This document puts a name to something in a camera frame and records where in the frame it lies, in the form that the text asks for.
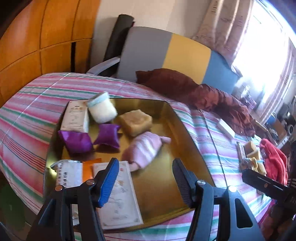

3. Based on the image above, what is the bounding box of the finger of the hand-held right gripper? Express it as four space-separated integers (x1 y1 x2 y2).
242 169 289 200

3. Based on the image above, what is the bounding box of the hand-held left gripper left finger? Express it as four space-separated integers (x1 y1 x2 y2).
25 158 120 241

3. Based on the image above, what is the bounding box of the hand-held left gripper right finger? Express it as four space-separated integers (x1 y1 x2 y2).
172 158 265 241

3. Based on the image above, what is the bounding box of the illustrated white box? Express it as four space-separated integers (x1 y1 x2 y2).
92 160 144 230

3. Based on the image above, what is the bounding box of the orange packet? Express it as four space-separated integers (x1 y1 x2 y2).
82 158 103 182

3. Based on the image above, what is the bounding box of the gold lined tray box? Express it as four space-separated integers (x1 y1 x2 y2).
43 98 216 232

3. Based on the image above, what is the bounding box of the white snack packet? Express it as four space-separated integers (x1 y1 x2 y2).
50 160 84 189

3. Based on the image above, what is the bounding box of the purple packet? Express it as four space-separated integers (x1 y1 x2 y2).
58 130 93 155
94 124 122 149

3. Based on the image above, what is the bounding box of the plain white box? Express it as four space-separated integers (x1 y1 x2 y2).
217 119 237 139

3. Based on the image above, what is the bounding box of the beige sponge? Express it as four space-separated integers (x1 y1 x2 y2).
119 109 153 137

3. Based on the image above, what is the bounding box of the white jar blue lid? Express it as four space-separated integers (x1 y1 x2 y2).
87 91 118 123

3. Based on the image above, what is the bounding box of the cream carton box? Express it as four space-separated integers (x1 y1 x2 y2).
60 100 90 133

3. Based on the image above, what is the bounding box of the red fleece cloth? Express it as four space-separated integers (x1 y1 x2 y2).
259 138 289 183

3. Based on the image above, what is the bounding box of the cardboard box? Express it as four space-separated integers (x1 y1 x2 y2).
272 120 288 142

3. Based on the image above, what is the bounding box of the blue container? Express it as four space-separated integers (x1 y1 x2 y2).
266 113 278 127

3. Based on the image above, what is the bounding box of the maroon jacket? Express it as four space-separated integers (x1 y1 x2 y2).
135 68 256 137

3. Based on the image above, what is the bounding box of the pink patterned curtain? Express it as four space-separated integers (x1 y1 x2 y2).
259 39 296 116
193 0 255 62

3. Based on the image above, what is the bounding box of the grey yellow blue headboard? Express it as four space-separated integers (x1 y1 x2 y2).
87 26 242 95

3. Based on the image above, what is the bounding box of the black rolled mat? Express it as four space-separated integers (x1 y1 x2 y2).
103 14 136 64

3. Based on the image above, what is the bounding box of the window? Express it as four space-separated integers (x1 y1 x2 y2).
233 0 296 112

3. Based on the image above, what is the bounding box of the wooden wardrobe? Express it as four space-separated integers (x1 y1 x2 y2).
0 0 102 106

